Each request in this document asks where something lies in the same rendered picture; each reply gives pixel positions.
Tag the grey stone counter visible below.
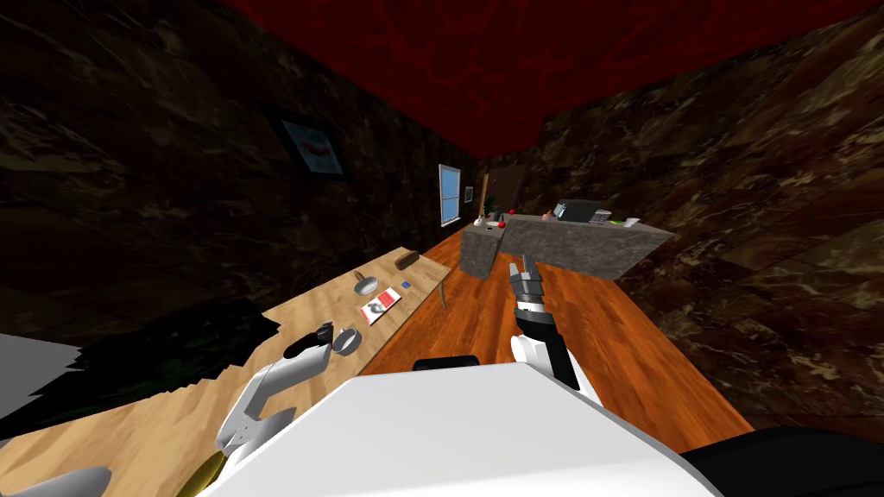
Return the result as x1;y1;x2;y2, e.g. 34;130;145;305
458;198;677;281

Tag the light wooden table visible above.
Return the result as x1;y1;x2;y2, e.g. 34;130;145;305
0;244;454;497

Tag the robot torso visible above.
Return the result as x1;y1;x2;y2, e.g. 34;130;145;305
196;354;726;497

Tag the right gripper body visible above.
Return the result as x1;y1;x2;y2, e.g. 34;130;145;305
514;271;546;301

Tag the grey bowl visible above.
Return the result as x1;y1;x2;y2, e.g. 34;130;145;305
331;327;363;358

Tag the golden rounded object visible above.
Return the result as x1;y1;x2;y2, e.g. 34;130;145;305
176;450;230;497

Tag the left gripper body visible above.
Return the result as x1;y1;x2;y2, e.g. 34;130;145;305
282;324;337;361

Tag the red and white book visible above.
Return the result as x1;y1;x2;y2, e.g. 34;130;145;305
359;286;404;326

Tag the blue window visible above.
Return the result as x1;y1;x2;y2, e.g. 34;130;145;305
438;163;463;229

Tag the dark brown door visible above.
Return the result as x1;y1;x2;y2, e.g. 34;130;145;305
486;164;527;217

